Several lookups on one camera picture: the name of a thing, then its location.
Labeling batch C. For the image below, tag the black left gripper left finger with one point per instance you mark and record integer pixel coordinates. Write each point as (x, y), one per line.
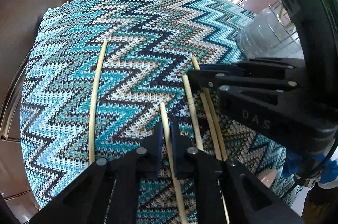
(108, 190)

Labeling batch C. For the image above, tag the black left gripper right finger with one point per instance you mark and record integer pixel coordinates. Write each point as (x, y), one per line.
(226, 191)

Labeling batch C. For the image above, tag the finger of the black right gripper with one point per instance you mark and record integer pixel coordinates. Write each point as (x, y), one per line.
(262, 66)
(253, 97)

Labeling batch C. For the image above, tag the clear plastic utensil holder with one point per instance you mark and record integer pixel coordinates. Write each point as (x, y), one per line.
(270, 34)

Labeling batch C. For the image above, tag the short middle bamboo chopstick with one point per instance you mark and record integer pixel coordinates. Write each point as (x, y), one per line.
(192, 110)

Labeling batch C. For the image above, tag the long right bamboo chopstick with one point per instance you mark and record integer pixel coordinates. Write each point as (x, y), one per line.
(216, 124)

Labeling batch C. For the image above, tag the zigzag knit table mat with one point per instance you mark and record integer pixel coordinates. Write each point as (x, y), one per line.
(150, 47)

